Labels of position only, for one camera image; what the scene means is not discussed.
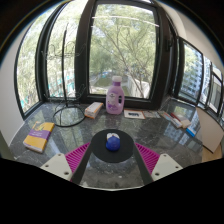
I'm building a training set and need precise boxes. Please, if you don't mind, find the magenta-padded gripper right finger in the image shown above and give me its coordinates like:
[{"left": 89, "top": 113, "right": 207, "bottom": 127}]
[{"left": 132, "top": 142, "right": 184, "bottom": 185}]

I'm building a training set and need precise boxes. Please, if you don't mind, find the yellow and purple book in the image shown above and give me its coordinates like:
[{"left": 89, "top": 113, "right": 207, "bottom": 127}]
[{"left": 22, "top": 120, "right": 56, "bottom": 154}]

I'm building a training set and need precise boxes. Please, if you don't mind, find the purple detergent bottle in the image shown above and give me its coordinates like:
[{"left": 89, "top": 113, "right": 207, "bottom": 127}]
[{"left": 105, "top": 75, "right": 126, "bottom": 116}]

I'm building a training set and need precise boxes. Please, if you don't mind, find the black wire stand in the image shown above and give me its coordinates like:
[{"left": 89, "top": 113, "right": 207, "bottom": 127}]
[{"left": 44, "top": 23, "right": 88, "bottom": 128}]

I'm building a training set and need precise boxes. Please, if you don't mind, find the white and orange carton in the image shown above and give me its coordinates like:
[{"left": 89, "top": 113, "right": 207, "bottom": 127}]
[{"left": 83, "top": 101, "right": 105, "bottom": 120}]

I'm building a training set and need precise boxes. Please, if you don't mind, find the blue and white computer mouse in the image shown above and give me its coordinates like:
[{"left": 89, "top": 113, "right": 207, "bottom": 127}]
[{"left": 105, "top": 132, "right": 122, "bottom": 153}]

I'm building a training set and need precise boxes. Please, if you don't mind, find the light teal booklet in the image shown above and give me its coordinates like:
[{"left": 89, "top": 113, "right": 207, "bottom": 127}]
[{"left": 157, "top": 109, "right": 171, "bottom": 118}]

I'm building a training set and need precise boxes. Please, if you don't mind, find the pale printed leaflet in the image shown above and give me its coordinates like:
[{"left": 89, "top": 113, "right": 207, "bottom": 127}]
[{"left": 143, "top": 110, "right": 163, "bottom": 119}]

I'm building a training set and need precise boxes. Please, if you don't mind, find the white card with orange border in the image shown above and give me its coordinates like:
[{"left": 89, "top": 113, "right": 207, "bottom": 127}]
[{"left": 123, "top": 109, "right": 147, "bottom": 120}]

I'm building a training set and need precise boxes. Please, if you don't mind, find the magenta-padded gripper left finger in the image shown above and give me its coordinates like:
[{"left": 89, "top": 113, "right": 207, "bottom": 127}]
[{"left": 39, "top": 142, "right": 95, "bottom": 185}]

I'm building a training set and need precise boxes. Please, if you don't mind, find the tan book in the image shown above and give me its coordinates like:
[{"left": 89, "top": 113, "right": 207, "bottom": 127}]
[{"left": 177, "top": 114, "right": 193, "bottom": 130}]

